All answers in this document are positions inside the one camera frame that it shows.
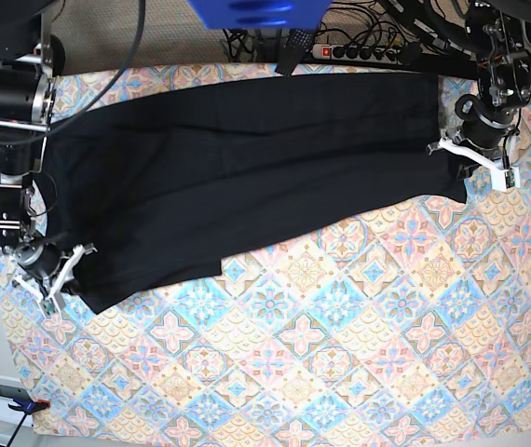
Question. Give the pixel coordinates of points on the patterned tablecloth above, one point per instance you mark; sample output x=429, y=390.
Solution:
x=408, y=326

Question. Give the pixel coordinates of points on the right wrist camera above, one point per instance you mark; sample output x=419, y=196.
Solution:
x=49, y=307

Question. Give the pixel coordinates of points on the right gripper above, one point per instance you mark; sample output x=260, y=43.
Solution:
x=44, y=261

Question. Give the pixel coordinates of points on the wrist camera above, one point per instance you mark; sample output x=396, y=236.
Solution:
x=504, y=179
x=49, y=307

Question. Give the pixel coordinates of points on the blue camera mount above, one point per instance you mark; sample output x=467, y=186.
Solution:
x=259, y=14

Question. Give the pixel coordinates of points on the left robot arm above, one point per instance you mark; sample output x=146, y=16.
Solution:
x=504, y=73

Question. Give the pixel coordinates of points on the black perforated bracket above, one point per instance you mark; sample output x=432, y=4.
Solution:
x=298, y=44

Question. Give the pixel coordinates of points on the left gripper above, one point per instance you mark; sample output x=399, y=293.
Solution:
x=478, y=131

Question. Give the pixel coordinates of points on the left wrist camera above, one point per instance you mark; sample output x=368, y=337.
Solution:
x=504, y=179

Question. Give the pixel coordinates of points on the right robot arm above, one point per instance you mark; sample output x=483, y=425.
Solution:
x=31, y=59

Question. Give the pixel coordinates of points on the white power strip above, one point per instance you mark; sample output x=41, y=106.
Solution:
x=355, y=53

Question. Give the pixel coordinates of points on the blue clamp lower left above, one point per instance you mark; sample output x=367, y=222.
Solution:
x=28, y=407

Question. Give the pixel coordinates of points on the black T-shirt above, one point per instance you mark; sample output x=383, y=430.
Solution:
x=166, y=186

